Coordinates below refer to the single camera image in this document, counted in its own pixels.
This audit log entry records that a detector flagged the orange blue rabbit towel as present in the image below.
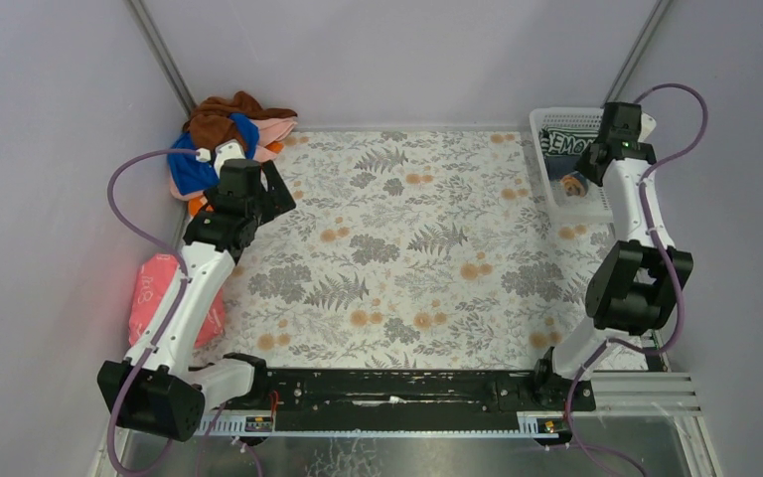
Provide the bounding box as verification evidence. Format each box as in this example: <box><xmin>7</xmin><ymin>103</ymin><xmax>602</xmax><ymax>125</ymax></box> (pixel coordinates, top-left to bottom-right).
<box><xmin>559</xmin><ymin>172</ymin><xmax>589</xmax><ymax>197</ymax></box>

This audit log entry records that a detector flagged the brown towel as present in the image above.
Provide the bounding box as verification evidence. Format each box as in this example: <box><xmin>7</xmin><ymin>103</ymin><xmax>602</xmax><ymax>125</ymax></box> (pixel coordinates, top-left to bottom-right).
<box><xmin>182</xmin><ymin>90</ymin><xmax>297</xmax><ymax>151</ymax></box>

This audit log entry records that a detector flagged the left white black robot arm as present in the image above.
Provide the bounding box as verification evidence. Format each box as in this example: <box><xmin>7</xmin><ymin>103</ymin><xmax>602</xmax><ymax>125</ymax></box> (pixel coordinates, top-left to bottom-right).
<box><xmin>97</xmin><ymin>159</ymin><xmax>296</xmax><ymax>442</ymax></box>

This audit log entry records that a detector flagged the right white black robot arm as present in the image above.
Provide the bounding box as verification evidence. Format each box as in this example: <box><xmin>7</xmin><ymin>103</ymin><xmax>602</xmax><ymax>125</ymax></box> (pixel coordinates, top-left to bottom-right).
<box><xmin>533</xmin><ymin>102</ymin><xmax>693</xmax><ymax>399</ymax></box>

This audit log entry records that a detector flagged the striped lemon rolled towel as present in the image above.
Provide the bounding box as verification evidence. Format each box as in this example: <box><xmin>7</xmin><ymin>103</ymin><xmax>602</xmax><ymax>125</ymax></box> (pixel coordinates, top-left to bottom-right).
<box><xmin>538</xmin><ymin>127</ymin><xmax>597</xmax><ymax>157</ymax></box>

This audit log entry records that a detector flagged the light pink towel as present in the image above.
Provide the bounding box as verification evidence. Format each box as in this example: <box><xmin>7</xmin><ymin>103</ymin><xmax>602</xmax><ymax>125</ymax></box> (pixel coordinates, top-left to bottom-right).
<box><xmin>167</xmin><ymin>114</ymin><xmax>297</xmax><ymax>201</ymax></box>

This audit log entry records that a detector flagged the dark blue rolled towel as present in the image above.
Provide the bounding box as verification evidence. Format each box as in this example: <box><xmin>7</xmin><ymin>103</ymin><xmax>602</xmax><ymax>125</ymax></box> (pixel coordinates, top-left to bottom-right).
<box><xmin>544</xmin><ymin>156</ymin><xmax>580</xmax><ymax>181</ymax></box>

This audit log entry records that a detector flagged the white plastic basket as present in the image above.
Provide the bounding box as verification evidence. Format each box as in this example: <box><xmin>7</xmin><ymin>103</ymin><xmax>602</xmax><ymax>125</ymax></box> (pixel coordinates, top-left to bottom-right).
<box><xmin>529</xmin><ymin>107</ymin><xmax>659</xmax><ymax>226</ymax></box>

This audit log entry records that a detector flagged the floral table mat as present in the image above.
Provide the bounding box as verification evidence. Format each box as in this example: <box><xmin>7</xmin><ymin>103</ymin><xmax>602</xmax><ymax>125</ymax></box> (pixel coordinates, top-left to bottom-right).
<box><xmin>193</xmin><ymin>131</ymin><xmax>613</xmax><ymax>370</ymax></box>

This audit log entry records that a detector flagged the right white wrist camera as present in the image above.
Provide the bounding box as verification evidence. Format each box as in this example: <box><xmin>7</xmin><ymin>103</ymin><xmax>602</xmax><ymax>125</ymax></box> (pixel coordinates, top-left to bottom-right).
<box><xmin>638</xmin><ymin>112</ymin><xmax>657</xmax><ymax>142</ymax></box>

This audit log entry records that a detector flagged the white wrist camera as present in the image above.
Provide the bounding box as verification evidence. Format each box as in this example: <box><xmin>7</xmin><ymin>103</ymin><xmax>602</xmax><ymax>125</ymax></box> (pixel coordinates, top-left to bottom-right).
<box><xmin>638</xmin><ymin>112</ymin><xmax>657</xmax><ymax>142</ymax></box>
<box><xmin>195</xmin><ymin>139</ymin><xmax>246</xmax><ymax>176</ymax></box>

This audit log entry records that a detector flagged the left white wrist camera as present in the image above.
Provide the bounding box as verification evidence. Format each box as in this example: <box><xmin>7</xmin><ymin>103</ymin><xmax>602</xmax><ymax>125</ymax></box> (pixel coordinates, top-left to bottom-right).
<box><xmin>195</xmin><ymin>139</ymin><xmax>246</xmax><ymax>176</ymax></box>

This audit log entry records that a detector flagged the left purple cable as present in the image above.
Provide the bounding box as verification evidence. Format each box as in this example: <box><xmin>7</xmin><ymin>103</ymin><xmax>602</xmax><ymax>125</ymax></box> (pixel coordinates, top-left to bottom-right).
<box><xmin>104</xmin><ymin>148</ymin><xmax>202</xmax><ymax>477</ymax></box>

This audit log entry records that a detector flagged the purple cable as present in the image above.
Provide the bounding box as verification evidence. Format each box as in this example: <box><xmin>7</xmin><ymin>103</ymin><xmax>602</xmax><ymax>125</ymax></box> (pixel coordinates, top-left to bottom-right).
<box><xmin>104</xmin><ymin>148</ymin><xmax>202</xmax><ymax>477</ymax></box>
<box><xmin>562</xmin><ymin>82</ymin><xmax>710</xmax><ymax>477</ymax></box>

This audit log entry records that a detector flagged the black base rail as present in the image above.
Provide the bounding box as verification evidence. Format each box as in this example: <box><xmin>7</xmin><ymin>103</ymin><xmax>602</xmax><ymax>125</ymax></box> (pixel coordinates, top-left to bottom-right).
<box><xmin>227</xmin><ymin>368</ymin><xmax>596</xmax><ymax>432</ymax></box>

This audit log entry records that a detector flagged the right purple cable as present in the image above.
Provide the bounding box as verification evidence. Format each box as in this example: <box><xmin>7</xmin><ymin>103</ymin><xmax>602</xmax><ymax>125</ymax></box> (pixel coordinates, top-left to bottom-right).
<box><xmin>562</xmin><ymin>82</ymin><xmax>710</xmax><ymax>477</ymax></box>

